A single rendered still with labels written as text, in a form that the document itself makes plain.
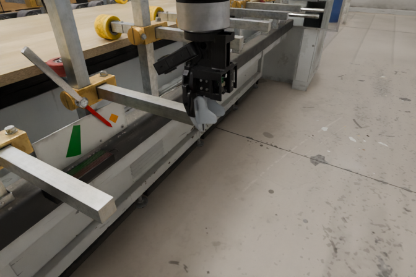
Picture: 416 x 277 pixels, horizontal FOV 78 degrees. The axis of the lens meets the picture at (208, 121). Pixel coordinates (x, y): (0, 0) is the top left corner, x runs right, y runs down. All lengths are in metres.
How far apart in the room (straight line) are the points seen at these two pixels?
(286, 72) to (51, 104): 2.49
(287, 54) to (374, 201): 1.74
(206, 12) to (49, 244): 1.02
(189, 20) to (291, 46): 2.52
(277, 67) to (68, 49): 2.56
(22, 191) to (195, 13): 0.53
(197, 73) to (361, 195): 1.45
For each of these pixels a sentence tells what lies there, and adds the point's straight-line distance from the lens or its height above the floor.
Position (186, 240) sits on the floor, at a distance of 1.36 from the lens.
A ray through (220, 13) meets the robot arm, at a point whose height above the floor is 1.06.
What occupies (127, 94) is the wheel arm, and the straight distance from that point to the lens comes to 0.65.
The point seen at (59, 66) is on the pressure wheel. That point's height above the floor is 0.90.
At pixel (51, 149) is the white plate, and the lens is 0.69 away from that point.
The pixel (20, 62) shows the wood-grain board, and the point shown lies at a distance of 0.88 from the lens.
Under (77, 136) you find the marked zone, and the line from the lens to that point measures 0.72.
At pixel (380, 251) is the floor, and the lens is 1.54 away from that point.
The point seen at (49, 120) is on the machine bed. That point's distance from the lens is 0.94.
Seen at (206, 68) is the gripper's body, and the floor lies 0.97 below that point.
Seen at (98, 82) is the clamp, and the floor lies 0.87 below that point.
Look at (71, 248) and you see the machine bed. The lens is 1.26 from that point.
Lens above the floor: 1.12
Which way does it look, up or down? 31 degrees down
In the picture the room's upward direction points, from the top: straight up
